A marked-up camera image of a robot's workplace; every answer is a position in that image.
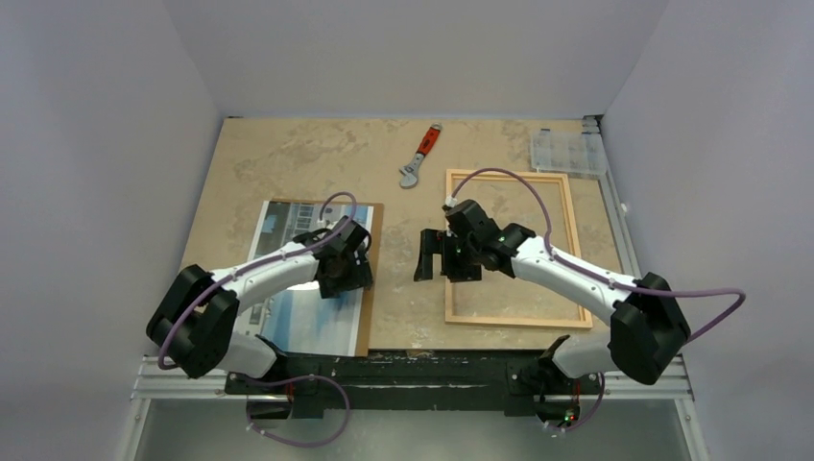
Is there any brown backing board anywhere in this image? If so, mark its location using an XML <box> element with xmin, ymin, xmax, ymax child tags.
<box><xmin>306</xmin><ymin>193</ymin><xmax>384</xmax><ymax>356</ymax></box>

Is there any building photo print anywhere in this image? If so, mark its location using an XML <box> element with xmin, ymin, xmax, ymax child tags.
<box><xmin>234</xmin><ymin>199</ymin><xmax>368</xmax><ymax>356</ymax></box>

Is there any light wooden picture frame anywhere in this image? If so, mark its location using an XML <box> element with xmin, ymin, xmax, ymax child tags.
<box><xmin>444</xmin><ymin>169</ymin><xmax>593</xmax><ymax>329</ymax></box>

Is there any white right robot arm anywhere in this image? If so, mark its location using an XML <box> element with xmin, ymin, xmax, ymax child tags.
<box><xmin>414</xmin><ymin>200</ymin><xmax>691</xmax><ymax>391</ymax></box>

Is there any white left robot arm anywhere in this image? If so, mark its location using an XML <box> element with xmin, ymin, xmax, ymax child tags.
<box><xmin>146</xmin><ymin>216</ymin><xmax>373</xmax><ymax>393</ymax></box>

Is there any clear plastic organizer box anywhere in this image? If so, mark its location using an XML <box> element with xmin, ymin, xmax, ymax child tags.
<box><xmin>529</xmin><ymin>129</ymin><xmax>608</xmax><ymax>177</ymax></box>

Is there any grey adjustable wrench red handle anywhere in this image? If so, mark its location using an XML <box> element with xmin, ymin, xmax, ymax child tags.
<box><xmin>398</xmin><ymin>123</ymin><xmax>443</xmax><ymax>189</ymax></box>

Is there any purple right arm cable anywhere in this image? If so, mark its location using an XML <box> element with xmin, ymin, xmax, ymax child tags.
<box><xmin>444</xmin><ymin>167</ymin><xmax>747</xmax><ymax>345</ymax></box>

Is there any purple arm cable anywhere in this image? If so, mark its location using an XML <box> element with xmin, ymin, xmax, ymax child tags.
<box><xmin>156</xmin><ymin>191</ymin><xmax>359</xmax><ymax>372</ymax></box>
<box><xmin>444</xmin><ymin>167</ymin><xmax>747</xmax><ymax>345</ymax></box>

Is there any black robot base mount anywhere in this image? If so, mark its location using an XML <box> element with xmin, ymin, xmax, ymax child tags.
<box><xmin>226</xmin><ymin>350</ymin><xmax>600</xmax><ymax>423</ymax></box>

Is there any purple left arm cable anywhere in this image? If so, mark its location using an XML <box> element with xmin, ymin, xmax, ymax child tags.
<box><xmin>156</xmin><ymin>191</ymin><xmax>359</xmax><ymax>372</ymax></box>

